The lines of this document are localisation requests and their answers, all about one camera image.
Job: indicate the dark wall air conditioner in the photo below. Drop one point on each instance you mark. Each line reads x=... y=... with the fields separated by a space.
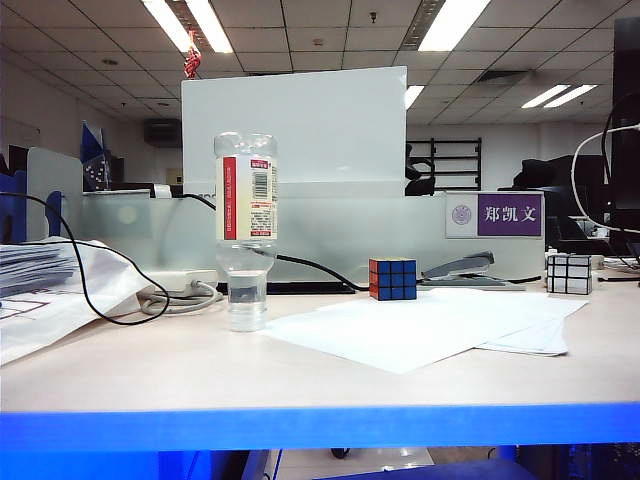
x=163 y=132

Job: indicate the frosted glass desk partition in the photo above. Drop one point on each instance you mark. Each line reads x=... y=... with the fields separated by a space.
x=350 y=225

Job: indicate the blue triangular poster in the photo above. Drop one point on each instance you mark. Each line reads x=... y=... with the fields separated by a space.
x=93 y=165

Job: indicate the silver mirror cube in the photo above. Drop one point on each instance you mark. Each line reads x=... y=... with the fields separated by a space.
x=567 y=275

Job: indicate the single panel ceiling light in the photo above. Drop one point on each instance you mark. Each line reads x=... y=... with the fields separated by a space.
x=450 y=25
x=414 y=96

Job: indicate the blue table edge strip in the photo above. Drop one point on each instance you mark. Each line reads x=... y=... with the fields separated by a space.
x=320 y=427

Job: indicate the black shelf rack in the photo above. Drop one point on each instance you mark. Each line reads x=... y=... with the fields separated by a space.
x=433 y=165

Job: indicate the colourful Rubik's cube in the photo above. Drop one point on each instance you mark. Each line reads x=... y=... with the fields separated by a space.
x=395 y=280

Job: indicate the black bulky bag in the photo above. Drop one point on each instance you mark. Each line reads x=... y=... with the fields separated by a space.
x=543 y=172

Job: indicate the white paper sheet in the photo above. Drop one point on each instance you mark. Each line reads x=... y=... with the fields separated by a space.
x=513 y=300
x=400 y=335
x=541 y=345

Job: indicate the red hanging ornament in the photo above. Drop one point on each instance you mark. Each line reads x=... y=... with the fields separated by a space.
x=192 y=60

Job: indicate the clear plastic bottle with label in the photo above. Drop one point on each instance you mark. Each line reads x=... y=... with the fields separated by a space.
x=250 y=200

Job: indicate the black office chair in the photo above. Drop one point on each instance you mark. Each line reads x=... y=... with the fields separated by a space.
x=420 y=187

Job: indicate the purple and white name plate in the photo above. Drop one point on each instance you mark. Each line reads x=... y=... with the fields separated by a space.
x=508 y=215

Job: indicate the white rounded partition panel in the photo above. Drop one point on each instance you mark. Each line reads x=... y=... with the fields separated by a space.
x=53 y=170

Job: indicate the black monitor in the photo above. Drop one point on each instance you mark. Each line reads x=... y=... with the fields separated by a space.
x=629 y=100

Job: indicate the white board panel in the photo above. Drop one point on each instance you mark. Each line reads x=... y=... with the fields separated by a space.
x=325 y=125

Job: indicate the white power strip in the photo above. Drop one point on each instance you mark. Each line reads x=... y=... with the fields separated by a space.
x=176 y=280

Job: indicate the black partition base strip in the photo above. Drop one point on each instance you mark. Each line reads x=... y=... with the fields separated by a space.
x=311 y=287

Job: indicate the stack of printed papers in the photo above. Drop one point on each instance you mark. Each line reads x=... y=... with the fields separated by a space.
x=30 y=265
x=112 y=280

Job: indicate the twin tube ceiling light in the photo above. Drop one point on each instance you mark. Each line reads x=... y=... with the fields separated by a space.
x=210 y=25
x=546 y=96

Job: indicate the grey stapler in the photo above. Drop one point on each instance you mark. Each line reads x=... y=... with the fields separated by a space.
x=463 y=265

